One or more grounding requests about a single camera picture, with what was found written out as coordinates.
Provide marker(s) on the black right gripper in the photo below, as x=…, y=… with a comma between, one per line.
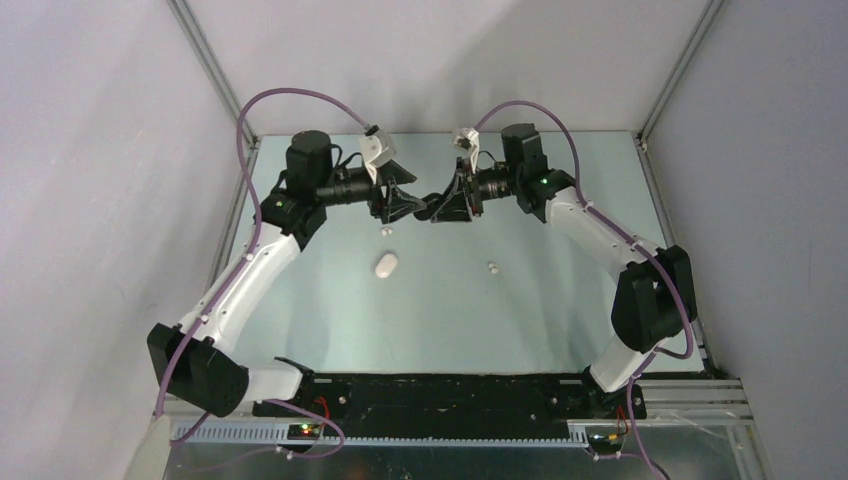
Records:
x=456, y=207

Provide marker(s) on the black earbud charging case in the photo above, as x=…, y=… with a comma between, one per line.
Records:
x=434, y=204

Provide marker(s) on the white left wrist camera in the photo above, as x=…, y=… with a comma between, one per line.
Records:
x=376, y=148

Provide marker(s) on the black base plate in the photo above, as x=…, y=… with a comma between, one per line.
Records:
x=457, y=423

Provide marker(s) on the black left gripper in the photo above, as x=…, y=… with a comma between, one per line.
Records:
x=400, y=204

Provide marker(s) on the aluminium front frame rail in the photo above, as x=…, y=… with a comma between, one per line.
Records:
x=696, y=397

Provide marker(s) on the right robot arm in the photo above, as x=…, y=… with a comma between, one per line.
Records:
x=655, y=296

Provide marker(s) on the white earbud charging case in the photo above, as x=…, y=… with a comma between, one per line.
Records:
x=386, y=265

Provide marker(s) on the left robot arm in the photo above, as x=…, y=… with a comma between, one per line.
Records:
x=194, y=360

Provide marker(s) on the grey slotted cable duct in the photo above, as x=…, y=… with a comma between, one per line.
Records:
x=290, y=434

